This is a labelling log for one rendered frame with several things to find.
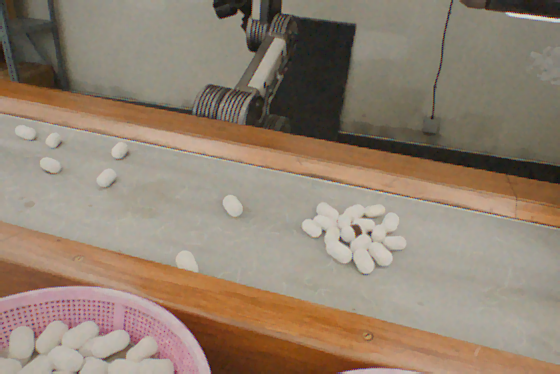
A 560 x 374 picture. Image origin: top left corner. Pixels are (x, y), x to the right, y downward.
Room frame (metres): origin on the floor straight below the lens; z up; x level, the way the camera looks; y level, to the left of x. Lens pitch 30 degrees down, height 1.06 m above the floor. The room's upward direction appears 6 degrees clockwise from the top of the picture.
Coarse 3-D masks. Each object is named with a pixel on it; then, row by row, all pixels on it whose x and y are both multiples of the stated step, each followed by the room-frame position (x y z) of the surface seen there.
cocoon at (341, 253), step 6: (336, 240) 0.42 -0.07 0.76; (330, 246) 0.41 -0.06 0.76; (336, 246) 0.41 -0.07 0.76; (342, 246) 0.41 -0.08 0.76; (330, 252) 0.41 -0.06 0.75; (336, 252) 0.40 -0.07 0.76; (342, 252) 0.40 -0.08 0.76; (348, 252) 0.40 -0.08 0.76; (336, 258) 0.40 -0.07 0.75; (342, 258) 0.40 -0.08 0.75; (348, 258) 0.40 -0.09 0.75
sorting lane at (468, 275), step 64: (0, 128) 0.67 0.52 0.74; (64, 128) 0.70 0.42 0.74; (0, 192) 0.47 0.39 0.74; (64, 192) 0.49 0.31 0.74; (128, 192) 0.51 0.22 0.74; (192, 192) 0.53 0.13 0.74; (256, 192) 0.55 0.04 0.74; (320, 192) 0.57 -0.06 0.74; (256, 256) 0.40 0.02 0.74; (320, 256) 0.41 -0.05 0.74; (448, 256) 0.44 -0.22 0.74; (512, 256) 0.46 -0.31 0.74; (448, 320) 0.33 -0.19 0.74; (512, 320) 0.34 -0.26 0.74
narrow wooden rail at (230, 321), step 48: (0, 240) 0.35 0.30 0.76; (48, 240) 0.35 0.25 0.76; (0, 288) 0.32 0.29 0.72; (48, 288) 0.31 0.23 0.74; (144, 288) 0.30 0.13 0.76; (192, 288) 0.31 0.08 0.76; (240, 288) 0.31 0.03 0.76; (240, 336) 0.27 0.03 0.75; (288, 336) 0.26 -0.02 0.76; (336, 336) 0.27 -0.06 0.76; (384, 336) 0.27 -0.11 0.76; (432, 336) 0.28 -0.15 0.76
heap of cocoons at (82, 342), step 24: (24, 336) 0.24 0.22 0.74; (48, 336) 0.25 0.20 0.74; (72, 336) 0.25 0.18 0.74; (96, 336) 0.26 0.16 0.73; (120, 336) 0.26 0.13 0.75; (0, 360) 0.22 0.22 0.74; (24, 360) 0.23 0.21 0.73; (48, 360) 0.23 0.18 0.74; (72, 360) 0.23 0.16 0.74; (96, 360) 0.23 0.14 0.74; (120, 360) 0.23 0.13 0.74; (144, 360) 0.23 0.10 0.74; (168, 360) 0.24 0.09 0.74
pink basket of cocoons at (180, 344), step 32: (64, 288) 0.28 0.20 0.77; (96, 288) 0.29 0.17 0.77; (0, 320) 0.25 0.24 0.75; (32, 320) 0.26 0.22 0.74; (64, 320) 0.27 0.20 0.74; (96, 320) 0.28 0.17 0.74; (128, 320) 0.27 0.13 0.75; (160, 320) 0.27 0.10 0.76; (160, 352) 0.25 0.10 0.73; (192, 352) 0.23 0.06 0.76
